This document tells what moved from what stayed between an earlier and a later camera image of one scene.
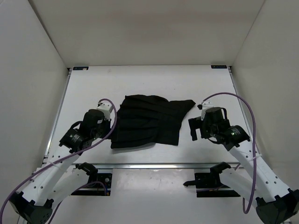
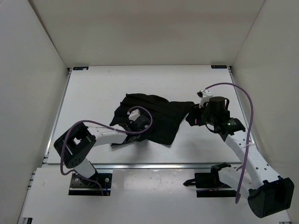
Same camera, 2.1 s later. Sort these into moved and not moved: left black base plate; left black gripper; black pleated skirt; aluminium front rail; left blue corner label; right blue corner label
Moved: black pleated skirt; left black gripper
Not moved: right blue corner label; left black base plate; left blue corner label; aluminium front rail
